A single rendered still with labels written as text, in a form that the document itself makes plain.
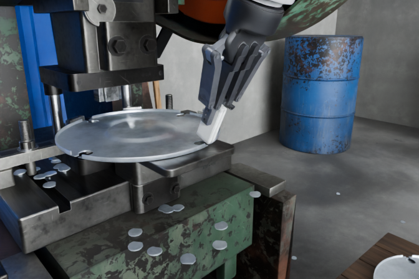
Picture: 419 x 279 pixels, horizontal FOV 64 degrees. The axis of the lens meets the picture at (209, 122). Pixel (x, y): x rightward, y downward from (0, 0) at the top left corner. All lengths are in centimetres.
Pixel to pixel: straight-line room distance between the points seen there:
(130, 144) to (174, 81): 175
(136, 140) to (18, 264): 24
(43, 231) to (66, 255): 5
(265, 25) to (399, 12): 339
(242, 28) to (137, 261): 39
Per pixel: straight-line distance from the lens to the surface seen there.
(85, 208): 60
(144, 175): 60
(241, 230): 75
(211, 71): 46
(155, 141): 57
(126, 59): 61
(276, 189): 75
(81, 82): 62
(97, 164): 67
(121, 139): 58
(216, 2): 92
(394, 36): 381
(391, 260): 109
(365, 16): 391
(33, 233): 58
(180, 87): 234
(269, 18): 44
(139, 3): 66
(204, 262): 70
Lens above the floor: 97
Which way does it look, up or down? 16 degrees down
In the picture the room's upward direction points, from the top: straight up
